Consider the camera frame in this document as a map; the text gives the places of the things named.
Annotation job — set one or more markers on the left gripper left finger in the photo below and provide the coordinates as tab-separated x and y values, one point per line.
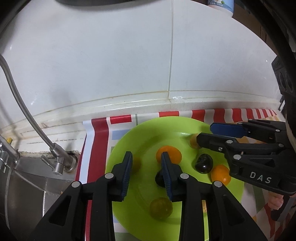
66	219

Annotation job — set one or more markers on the green plastic plate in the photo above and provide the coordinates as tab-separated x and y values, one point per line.
144	141

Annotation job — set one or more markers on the stainless steel sink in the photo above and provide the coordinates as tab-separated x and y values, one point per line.
28	190

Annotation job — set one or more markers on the black dark plum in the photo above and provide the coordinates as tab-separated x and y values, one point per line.
204	164
159	179

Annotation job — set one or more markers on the white blue soap dispenser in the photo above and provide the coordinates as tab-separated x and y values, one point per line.
226	6

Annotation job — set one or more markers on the person's right hand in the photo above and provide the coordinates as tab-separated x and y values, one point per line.
275	201

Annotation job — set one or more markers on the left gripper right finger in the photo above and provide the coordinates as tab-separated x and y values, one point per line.
227	219

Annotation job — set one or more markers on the small orange kumquat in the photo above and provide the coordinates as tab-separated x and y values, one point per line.
220	173

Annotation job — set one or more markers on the green yellow tomato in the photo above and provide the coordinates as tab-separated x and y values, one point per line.
160	208
193	141

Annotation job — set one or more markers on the striped colourful table mat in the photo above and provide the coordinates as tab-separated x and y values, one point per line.
97	146

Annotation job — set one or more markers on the large chrome kitchen faucet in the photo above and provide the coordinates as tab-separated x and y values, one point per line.
9	156

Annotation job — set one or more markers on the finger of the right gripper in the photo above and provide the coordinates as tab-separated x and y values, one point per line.
267	131
236	151

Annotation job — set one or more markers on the slim gooseneck faucet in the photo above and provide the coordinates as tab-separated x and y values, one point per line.
63	162

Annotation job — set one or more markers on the orange cherry tomato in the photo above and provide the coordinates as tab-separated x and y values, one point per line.
173	153

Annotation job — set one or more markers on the black frying pan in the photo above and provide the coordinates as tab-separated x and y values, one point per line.
85	3

